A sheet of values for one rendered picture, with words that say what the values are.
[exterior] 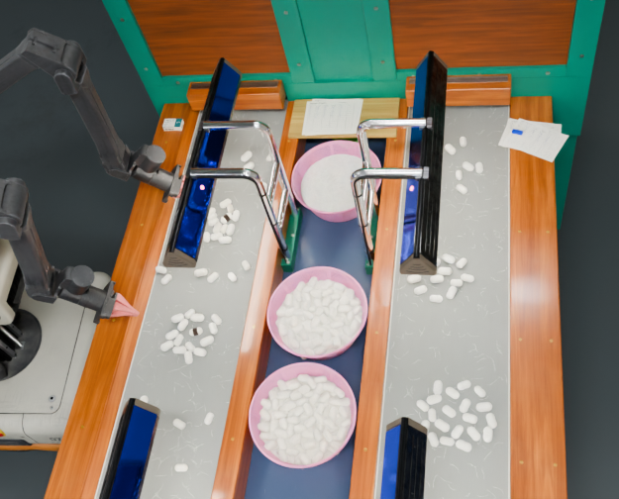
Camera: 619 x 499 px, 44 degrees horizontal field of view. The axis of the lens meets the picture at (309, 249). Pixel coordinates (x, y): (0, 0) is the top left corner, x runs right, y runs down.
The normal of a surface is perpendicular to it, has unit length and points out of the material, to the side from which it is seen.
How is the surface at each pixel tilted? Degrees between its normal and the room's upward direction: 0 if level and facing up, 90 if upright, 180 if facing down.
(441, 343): 0
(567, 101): 90
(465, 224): 0
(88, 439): 0
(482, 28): 90
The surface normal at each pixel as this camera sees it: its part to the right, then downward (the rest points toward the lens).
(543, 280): -0.17, -0.53
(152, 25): -0.13, 0.85
